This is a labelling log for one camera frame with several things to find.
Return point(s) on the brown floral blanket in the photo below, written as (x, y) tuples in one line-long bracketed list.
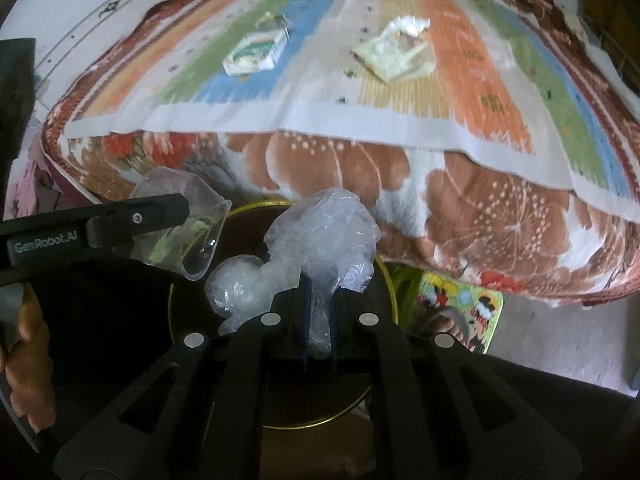
[(475, 220)]

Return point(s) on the clear plastic bag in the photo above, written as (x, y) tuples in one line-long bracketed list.
[(320, 230)]

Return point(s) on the crumpled white tissue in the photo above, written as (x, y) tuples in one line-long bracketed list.
[(407, 25)]

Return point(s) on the pale yellow plastic bag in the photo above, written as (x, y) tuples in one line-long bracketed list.
[(395, 60)]

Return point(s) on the pink cloth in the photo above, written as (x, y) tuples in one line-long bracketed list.
[(35, 180)]

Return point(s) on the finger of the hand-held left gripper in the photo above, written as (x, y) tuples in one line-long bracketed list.
[(140, 217)]

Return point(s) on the person's left hand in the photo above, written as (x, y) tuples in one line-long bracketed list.
[(30, 385)]

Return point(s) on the green and white medicine box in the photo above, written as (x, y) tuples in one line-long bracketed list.
[(255, 52)]

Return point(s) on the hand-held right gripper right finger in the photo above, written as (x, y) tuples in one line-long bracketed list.
[(334, 330)]

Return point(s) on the clear plastic cup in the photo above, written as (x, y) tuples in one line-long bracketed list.
[(212, 232)]

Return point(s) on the colourful striped rug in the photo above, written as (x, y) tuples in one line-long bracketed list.
[(325, 110)]

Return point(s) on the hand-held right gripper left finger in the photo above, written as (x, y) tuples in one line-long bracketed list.
[(305, 310)]

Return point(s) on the cartoon printed floor mat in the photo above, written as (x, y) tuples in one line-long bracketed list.
[(460, 305)]

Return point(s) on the black gold-rimmed trash bin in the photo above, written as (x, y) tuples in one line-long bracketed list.
[(250, 230)]

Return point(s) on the crumpled yellowish food wrapper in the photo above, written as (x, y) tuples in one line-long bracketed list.
[(270, 21)]

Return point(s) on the white cabinet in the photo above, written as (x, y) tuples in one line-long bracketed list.
[(75, 10)]

